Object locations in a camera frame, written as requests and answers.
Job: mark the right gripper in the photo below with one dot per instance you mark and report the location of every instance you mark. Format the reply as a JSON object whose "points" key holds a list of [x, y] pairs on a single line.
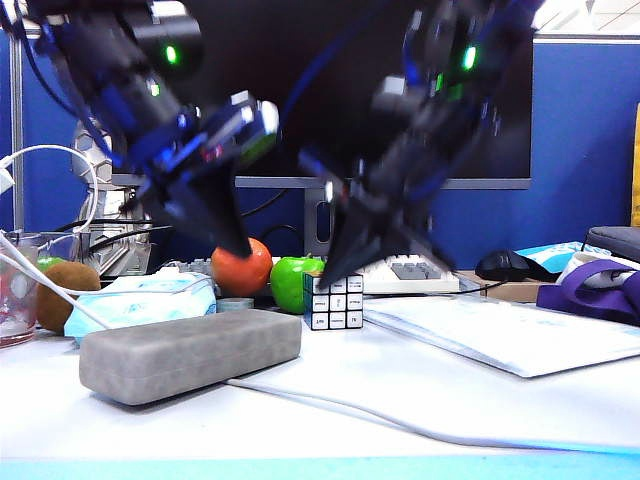
{"points": [[415, 160]]}

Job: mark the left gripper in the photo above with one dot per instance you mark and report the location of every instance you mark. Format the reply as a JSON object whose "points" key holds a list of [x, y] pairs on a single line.
{"points": [[170, 155]]}

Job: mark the grey felt glasses case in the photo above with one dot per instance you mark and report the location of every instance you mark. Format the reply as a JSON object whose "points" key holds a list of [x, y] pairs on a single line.
{"points": [[190, 350]]}

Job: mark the white grey mechanical keyboard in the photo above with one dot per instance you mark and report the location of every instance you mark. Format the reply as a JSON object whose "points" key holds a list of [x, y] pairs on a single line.
{"points": [[425, 286]]}

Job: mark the orange red round fruit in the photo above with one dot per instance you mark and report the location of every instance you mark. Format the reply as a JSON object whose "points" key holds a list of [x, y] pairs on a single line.
{"points": [[240, 275]]}

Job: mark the grey monitor stand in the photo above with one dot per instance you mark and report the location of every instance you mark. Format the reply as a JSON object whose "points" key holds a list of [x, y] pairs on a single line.
{"points": [[312, 220]]}

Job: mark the black edged puzzle cube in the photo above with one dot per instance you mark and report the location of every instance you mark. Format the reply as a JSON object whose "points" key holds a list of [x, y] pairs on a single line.
{"points": [[340, 305]]}

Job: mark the silver faceted figurine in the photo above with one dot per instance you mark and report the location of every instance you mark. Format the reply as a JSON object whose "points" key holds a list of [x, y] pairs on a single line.
{"points": [[115, 250]]}

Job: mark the green apple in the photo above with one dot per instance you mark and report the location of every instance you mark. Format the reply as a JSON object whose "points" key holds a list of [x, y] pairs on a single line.
{"points": [[290, 285], [52, 264]]}

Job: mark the light blue wet wipes pack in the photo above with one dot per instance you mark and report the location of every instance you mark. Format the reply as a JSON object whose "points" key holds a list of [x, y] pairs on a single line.
{"points": [[150, 305]]}

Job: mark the black computer mouse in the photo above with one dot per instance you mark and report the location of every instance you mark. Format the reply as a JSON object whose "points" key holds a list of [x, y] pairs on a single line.
{"points": [[502, 265]]}

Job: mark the flat brown cardboard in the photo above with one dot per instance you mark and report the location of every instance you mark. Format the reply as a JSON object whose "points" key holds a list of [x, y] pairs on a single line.
{"points": [[515, 291]]}

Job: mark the paper document in sleeve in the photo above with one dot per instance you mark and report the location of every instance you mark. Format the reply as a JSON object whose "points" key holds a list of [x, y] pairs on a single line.
{"points": [[500, 340]]}

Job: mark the black computer monitor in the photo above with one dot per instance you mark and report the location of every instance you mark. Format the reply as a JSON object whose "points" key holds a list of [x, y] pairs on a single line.
{"points": [[515, 150]]}

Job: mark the light blue printed packet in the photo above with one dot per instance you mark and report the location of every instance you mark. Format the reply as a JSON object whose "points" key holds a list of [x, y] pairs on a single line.
{"points": [[550, 251]]}

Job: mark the brown kiwi fruit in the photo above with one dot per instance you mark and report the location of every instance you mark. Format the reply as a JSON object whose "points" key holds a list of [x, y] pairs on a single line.
{"points": [[52, 310]]}

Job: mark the white bowl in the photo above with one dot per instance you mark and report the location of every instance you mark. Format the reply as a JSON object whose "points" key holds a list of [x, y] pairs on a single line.
{"points": [[585, 260]]}

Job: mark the white USB charger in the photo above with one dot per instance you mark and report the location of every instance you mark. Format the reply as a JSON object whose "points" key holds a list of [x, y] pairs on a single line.
{"points": [[4, 182]]}

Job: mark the clear glass cup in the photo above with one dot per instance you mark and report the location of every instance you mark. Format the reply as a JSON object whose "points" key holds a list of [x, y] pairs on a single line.
{"points": [[20, 310]]}

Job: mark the dark grey pouch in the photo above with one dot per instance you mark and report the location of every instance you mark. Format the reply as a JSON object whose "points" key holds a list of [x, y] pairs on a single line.
{"points": [[615, 240]]}

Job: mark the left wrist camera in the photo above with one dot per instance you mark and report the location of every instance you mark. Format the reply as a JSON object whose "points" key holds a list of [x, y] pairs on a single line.
{"points": [[250, 120]]}

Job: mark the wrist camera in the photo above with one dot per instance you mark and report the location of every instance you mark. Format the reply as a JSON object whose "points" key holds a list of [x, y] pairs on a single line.
{"points": [[390, 92], [250, 120]]}

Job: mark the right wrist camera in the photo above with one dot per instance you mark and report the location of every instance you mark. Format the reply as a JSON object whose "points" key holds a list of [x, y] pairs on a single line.
{"points": [[390, 92]]}

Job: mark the aluminium partition frame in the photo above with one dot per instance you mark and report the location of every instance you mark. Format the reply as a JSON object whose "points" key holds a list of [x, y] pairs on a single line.
{"points": [[17, 150]]}

